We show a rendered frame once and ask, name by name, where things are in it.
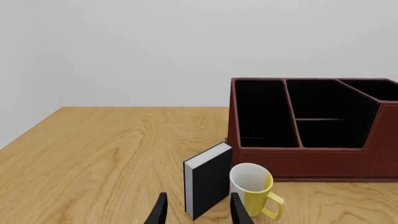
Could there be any red-brown desk caddy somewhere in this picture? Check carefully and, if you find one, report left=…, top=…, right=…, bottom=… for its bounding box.
left=226, top=77, right=398, bottom=183

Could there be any black book with white pages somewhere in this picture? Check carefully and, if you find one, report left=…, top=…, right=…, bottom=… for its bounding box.
left=183, top=141, right=234, bottom=222

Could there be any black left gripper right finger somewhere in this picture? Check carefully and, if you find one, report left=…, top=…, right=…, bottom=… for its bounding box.
left=231, top=192, right=257, bottom=224

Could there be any yellow and white mug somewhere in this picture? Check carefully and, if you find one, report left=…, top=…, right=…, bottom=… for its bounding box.
left=229, top=162, right=285, bottom=220

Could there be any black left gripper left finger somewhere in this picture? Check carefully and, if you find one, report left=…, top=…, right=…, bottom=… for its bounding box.
left=143, top=192, right=169, bottom=224

